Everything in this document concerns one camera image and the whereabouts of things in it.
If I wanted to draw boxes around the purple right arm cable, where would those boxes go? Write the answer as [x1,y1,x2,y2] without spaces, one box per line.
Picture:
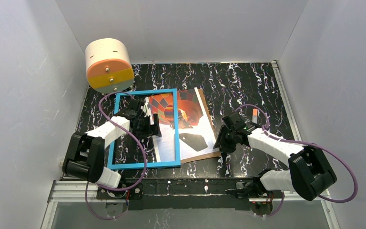
[233,104,359,218]

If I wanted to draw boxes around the hot air balloon photo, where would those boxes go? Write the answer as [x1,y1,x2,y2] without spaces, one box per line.
[145,88,218,162]

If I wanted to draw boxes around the brown frame backing board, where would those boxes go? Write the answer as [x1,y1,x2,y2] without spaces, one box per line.
[178,88,221,163]

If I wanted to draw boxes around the white orange-capped marker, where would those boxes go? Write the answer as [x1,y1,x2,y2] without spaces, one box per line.
[252,108,258,124]

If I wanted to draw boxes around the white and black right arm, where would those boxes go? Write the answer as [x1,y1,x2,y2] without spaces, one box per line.
[214,113,337,201]

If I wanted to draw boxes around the white cylindrical drawer box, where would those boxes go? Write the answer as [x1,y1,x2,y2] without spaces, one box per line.
[85,38,134,94]

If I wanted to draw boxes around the black front mounting rail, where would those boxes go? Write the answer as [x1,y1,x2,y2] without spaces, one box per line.
[96,178,278,211]

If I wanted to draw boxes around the blue wooden picture frame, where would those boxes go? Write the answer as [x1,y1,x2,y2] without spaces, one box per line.
[107,88,181,170]

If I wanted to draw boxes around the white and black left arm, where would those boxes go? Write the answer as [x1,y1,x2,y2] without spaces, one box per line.
[62,100,162,189]

